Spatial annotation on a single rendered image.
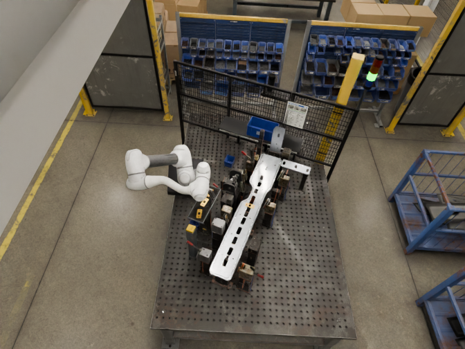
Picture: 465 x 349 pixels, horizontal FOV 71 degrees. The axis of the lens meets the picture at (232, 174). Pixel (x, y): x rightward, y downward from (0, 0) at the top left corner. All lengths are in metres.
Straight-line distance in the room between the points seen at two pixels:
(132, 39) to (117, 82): 0.75
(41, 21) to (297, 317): 2.76
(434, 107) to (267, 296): 3.93
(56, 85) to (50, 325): 3.63
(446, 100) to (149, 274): 4.66
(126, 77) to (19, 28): 4.70
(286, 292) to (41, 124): 2.75
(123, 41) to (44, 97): 4.37
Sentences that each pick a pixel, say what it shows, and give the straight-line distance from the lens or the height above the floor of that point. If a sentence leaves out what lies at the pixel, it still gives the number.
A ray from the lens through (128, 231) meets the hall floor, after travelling 4.05.
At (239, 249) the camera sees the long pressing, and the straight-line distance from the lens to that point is 2.70.
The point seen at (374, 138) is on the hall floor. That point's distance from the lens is 5.48.
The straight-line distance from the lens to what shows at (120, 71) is 4.93.
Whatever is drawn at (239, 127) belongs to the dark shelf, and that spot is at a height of 1.03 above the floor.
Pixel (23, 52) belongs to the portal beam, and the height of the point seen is 3.29.
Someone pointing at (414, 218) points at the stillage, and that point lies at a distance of 4.50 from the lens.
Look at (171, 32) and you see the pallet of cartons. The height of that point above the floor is 0.74.
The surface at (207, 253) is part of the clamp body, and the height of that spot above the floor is 1.06.
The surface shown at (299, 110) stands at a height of 1.37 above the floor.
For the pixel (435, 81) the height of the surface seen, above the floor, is 0.93.
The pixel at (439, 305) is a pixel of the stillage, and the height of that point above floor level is 0.16.
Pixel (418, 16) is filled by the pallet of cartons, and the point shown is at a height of 1.35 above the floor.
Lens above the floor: 3.41
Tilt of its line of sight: 51 degrees down
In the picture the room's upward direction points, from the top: 4 degrees clockwise
